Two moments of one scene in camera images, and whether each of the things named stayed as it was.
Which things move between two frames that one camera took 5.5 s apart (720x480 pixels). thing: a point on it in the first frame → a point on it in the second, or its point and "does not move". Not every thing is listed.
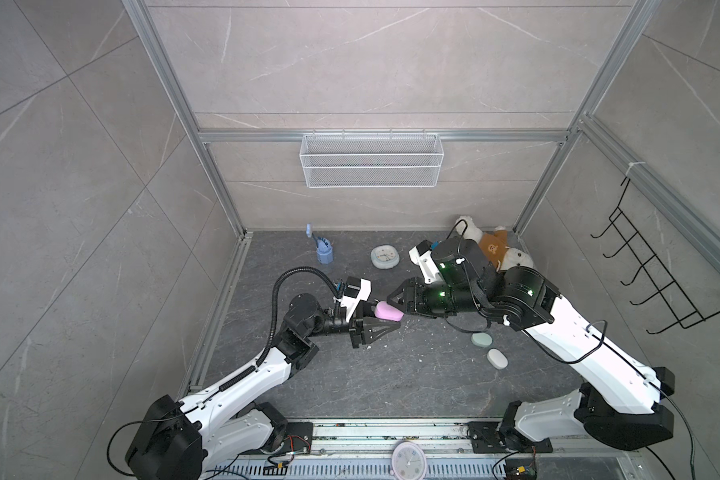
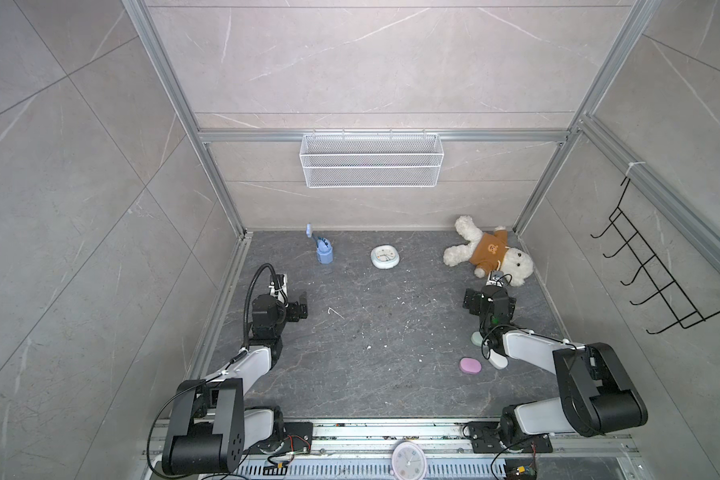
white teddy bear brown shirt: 494,246 does not move
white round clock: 409,461 does not move
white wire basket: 372,160 does not move
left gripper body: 354,331 → 292,314
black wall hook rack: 666,284 does not move
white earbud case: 497,359 does not move
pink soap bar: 385,311 → 470,365
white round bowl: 385,257 does not move
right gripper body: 435,299 → 474,297
